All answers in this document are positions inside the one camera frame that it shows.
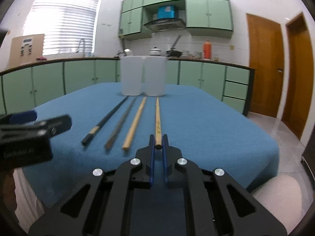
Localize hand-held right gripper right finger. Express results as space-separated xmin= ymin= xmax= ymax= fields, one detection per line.
xmin=162 ymin=134 xmax=287 ymax=236

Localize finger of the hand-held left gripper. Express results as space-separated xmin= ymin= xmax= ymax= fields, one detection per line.
xmin=0 ymin=111 xmax=38 ymax=126
xmin=0 ymin=114 xmax=72 ymax=139

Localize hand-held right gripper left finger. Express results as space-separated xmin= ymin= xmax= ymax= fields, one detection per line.
xmin=28 ymin=134 xmax=156 ymax=236

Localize plain wooden chopstick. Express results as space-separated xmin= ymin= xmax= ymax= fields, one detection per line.
xmin=122 ymin=97 xmax=147 ymax=151

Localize printed wooden chopstick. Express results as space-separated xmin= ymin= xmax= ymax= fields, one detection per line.
xmin=155 ymin=97 xmax=163 ymax=150

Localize dark blue chopstick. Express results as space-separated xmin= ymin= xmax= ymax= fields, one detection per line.
xmin=82 ymin=96 xmax=130 ymax=146

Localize grey chopstick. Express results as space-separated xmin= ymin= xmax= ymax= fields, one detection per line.
xmin=105 ymin=97 xmax=137 ymax=149

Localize white two-compartment utensil holder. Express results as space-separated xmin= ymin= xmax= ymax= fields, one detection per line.
xmin=120 ymin=55 xmax=168 ymax=97

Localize thin black chopstick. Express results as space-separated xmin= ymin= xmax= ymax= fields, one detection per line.
xmin=170 ymin=35 xmax=182 ymax=54

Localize person's left hand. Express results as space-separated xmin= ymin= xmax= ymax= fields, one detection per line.
xmin=4 ymin=168 xmax=18 ymax=213

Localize white ribbed table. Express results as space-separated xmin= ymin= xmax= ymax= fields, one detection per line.
xmin=13 ymin=168 xmax=46 ymax=229

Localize green base cabinets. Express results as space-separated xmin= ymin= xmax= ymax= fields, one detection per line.
xmin=0 ymin=58 xmax=255 ymax=117

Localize blue table cloth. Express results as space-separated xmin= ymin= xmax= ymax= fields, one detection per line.
xmin=23 ymin=82 xmax=280 ymax=202

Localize cardboard box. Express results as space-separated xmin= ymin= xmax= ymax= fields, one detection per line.
xmin=8 ymin=34 xmax=45 ymax=65

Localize chrome kitchen faucet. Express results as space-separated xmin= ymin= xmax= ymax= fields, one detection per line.
xmin=78 ymin=38 xmax=86 ymax=57

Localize white window blinds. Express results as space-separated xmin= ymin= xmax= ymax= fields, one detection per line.
xmin=23 ymin=0 xmax=102 ymax=56

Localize orange thermos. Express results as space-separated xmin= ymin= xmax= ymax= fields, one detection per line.
xmin=203 ymin=40 xmax=212 ymax=60

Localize black range hood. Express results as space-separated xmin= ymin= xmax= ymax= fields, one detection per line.
xmin=143 ymin=18 xmax=186 ymax=32

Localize closed wooden door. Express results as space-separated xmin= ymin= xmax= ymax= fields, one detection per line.
xmin=246 ymin=13 xmax=284 ymax=118

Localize blue box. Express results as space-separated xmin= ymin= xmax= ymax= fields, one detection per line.
xmin=157 ymin=5 xmax=176 ymax=19

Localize green wall cabinets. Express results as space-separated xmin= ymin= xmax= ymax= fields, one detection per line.
xmin=119 ymin=0 xmax=234 ymax=40

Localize wooden door with dark frame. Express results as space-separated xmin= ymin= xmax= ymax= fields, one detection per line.
xmin=281 ymin=12 xmax=314 ymax=140

